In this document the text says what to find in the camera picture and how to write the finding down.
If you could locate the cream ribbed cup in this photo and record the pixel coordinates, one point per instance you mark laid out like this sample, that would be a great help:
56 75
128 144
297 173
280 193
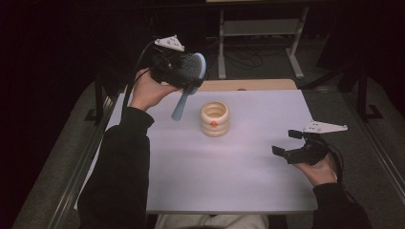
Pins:
207 125

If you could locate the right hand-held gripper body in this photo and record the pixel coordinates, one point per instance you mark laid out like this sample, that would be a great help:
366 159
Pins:
310 154

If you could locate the person's left hand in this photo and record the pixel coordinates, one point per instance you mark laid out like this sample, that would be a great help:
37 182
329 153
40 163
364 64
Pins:
146 92

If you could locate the metal table rail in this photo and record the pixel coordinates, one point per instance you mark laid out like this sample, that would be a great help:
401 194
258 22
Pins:
387 162
79 171

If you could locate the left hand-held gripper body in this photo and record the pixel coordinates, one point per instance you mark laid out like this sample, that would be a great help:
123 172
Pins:
164 68

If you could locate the black stand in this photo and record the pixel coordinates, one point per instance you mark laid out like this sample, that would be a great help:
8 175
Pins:
363 92
98 95

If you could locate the grey metal stand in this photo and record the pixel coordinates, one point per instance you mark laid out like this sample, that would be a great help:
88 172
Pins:
259 27

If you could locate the wooden board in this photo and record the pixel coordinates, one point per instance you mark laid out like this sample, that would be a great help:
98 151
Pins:
254 85

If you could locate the light blue hairbrush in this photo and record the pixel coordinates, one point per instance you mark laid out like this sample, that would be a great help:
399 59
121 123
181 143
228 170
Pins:
180 108

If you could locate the person's right hand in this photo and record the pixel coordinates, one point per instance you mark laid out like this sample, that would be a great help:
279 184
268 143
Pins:
318 173

